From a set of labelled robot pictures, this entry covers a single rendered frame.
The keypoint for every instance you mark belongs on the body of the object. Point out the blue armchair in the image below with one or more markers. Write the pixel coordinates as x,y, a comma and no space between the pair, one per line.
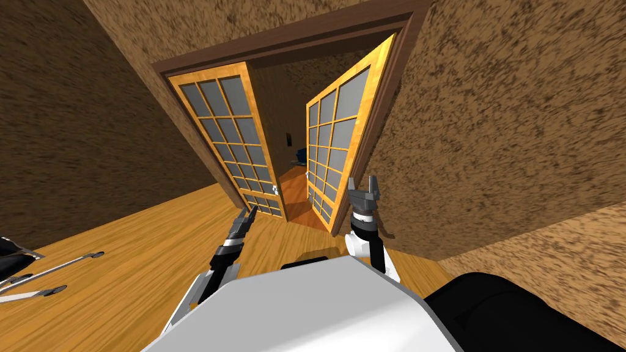
300,156

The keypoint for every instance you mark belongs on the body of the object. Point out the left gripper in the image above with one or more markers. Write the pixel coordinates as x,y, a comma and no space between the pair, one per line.
239,229

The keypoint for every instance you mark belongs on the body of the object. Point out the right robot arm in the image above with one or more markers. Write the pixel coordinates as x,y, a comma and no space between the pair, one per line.
494,318

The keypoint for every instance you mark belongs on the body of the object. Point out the wooden glass-pane door leaf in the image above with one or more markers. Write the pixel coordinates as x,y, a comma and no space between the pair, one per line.
230,142
337,142

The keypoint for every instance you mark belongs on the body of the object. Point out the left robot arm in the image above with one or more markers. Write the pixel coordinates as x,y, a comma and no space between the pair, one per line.
222,259

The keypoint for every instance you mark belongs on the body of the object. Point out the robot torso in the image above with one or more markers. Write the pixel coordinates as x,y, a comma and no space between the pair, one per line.
313,313

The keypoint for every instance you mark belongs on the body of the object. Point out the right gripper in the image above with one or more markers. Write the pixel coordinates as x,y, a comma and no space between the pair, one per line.
364,200

